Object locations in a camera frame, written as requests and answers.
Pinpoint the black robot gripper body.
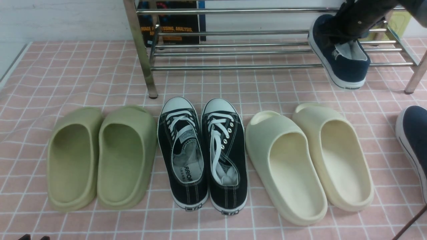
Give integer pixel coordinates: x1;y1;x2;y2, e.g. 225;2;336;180
325;0;398;44

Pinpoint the navy slip-on shoe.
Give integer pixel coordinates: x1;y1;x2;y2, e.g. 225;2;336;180
308;14;371;90
395;105;427;202

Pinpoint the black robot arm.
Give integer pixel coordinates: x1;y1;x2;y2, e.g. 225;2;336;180
320;0;427;44

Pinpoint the silver metal shoe rack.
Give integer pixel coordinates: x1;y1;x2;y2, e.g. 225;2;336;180
123;0;426;99

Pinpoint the teal and yellow book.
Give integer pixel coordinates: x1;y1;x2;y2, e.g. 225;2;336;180
362;11;412;41

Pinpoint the pink checkered tablecloth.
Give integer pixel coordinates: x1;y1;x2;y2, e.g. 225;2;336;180
1;41;426;240

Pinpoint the right cream foam slipper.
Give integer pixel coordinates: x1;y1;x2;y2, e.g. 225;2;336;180
292;102;375;212

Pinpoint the cream foam slipper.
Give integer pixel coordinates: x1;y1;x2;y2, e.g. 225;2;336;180
292;102;375;212
245;111;328;226

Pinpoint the left cream foam slipper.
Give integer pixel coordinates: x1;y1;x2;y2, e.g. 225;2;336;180
245;111;328;226

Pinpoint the right black canvas sneaker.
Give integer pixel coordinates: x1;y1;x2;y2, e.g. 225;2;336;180
201;98;248;216

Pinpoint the black canvas sneaker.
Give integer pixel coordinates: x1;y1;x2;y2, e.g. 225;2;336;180
157;97;208;211
201;98;248;216

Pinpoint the black image processing book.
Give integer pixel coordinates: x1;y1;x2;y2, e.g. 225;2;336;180
138;1;206;48

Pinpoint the left black canvas sneaker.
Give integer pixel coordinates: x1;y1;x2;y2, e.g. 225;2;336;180
157;97;208;211

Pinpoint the right green foam slipper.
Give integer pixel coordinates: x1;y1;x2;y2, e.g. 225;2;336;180
97;105;157;210

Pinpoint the green foam slipper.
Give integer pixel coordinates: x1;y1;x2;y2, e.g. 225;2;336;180
47;107;104;212
97;105;157;210

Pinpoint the left green foam slipper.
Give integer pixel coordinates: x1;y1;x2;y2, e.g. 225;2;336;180
47;107;104;212

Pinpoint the dark object at bottom edge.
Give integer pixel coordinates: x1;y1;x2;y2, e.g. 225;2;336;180
18;234;50;240

